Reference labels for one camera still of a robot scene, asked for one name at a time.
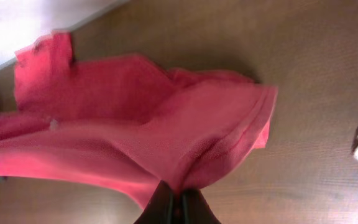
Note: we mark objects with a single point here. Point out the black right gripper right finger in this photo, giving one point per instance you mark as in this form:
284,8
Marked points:
195,209

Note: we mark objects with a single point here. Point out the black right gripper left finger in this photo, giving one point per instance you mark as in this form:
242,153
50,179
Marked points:
160,208

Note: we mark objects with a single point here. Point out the orange polo shirt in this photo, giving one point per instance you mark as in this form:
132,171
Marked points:
126,124

